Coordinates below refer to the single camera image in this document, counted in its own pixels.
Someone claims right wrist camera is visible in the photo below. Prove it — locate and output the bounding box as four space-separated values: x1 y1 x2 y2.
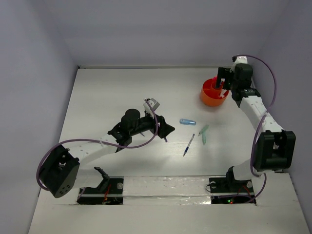
232 56 248 69

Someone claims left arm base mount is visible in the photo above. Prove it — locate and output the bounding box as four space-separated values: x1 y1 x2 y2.
77 167 124 205

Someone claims blue ballpoint pen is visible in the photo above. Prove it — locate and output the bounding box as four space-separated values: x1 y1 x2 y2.
183 134 195 157

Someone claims orange round pen holder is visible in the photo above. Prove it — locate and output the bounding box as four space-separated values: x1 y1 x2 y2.
199 78 229 107

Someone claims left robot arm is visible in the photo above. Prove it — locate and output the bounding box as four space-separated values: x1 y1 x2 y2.
36 109 175 198

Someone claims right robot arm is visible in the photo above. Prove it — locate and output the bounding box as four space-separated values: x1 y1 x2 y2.
216 62 296 191

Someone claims silver taped front rail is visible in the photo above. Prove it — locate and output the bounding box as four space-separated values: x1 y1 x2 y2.
122 176 211 206

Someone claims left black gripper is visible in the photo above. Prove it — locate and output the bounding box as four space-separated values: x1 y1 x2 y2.
129 110 174 138

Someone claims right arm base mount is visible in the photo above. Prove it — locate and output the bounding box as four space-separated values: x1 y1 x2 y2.
205 167 256 204

